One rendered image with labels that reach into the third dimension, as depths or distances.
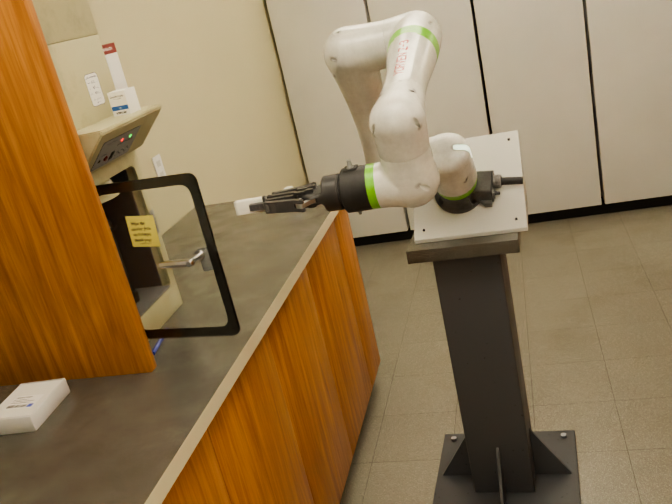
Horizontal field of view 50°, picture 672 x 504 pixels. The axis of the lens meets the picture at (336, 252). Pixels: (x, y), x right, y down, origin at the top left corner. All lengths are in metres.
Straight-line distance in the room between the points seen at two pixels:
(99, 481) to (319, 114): 3.61
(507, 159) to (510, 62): 2.40
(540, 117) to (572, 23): 0.56
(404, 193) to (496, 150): 0.88
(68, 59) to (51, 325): 0.64
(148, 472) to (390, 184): 0.71
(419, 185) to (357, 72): 0.46
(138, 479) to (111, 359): 0.48
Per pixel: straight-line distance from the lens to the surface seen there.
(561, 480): 2.65
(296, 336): 2.23
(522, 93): 4.63
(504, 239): 2.09
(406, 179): 1.40
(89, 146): 1.73
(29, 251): 1.81
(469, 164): 2.02
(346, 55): 1.76
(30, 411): 1.76
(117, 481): 1.46
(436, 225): 2.17
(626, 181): 4.83
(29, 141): 1.71
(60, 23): 1.90
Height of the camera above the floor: 1.69
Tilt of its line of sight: 20 degrees down
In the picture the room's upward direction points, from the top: 13 degrees counter-clockwise
